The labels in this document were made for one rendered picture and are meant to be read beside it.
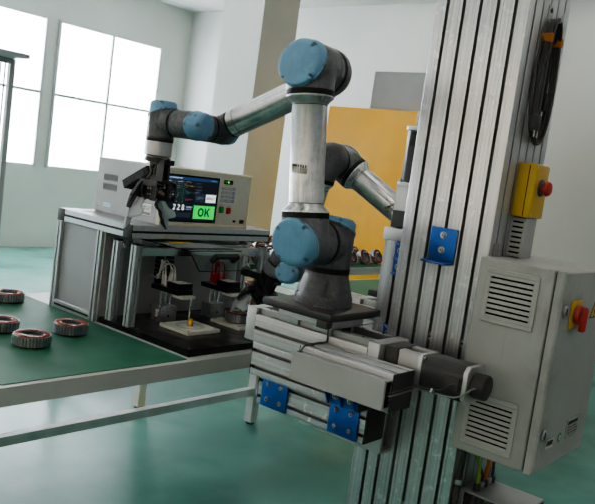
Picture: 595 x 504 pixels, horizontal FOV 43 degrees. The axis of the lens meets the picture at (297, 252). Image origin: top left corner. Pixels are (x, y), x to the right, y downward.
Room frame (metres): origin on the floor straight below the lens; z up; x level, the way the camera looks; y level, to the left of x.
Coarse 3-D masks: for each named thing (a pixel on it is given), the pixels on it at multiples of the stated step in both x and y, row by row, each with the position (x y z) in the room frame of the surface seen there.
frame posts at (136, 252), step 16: (112, 256) 2.59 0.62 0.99; (256, 256) 3.01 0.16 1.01; (112, 272) 2.59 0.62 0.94; (128, 272) 2.53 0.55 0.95; (240, 272) 3.06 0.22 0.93; (112, 288) 2.58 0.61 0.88; (128, 288) 2.53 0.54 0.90; (112, 304) 2.58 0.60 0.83; (128, 304) 2.52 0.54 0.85; (128, 320) 2.51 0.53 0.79
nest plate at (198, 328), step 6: (162, 324) 2.60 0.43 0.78; (168, 324) 2.59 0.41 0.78; (174, 324) 2.60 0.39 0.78; (180, 324) 2.62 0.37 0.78; (186, 324) 2.63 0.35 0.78; (198, 324) 2.65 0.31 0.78; (204, 324) 2.67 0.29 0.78; (174, 330) 2.55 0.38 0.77; (180, 330) 2.53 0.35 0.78; (186, 330) 2.54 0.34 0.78; (192, 330) 2.55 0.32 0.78; (198, 330) 2.56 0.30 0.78; (204, 330) 2.57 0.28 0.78; (210, 330) 2.59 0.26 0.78; (216, 330) 2.61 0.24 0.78
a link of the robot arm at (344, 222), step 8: (336, 216) 1.91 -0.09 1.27; (336, 224) 1.91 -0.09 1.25; (344, 224) 1.91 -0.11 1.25; (352, 224) 1.93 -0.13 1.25; (336, 232) 1.88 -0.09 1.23; (344, 232) 1.91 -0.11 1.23; (352, 232) 1.93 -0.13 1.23; (344, 240) 1.90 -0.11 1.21; (352, 240) 1.94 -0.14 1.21; (344, 248) 1.91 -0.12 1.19; (352, 248) 1.95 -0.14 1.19; (336, 256) 1.89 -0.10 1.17; (344, 256) 1.92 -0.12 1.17; (328, 264) 1.91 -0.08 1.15; (336, 264) 1.91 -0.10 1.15; (344, 264) 1.92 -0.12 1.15
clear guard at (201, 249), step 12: (156, 240) 2.60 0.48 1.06; (168, 240) 2.65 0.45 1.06; (180, 240) 2.70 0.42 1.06; (192, 240) 2.75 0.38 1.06; (192, 252) 2.45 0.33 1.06; (204, 252) 2.49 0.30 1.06; (216, 252) 2.53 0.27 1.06; (228, 252) 2.58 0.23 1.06; (240, 252) 2.62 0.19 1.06; (204, 264) 2.45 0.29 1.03; (216, 264) 2.49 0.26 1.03; (228, 264) 2.53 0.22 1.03; (240, 264) 2.58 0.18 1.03
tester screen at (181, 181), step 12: (180, 180) 2.69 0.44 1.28; (192, 180) 2.73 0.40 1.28; (204, 180) 2.78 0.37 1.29; (216, 180) 2.82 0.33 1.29; (180, 192) 2.70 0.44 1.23; (192, 192) 2.74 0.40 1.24; (204, 192) 2.78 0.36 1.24; (216, 192) 2.83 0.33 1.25; (168, 204) 2.66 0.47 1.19; (192, 204) 2.74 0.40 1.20; (204, 204) 2.79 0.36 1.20; (192, 216) 2.75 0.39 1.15
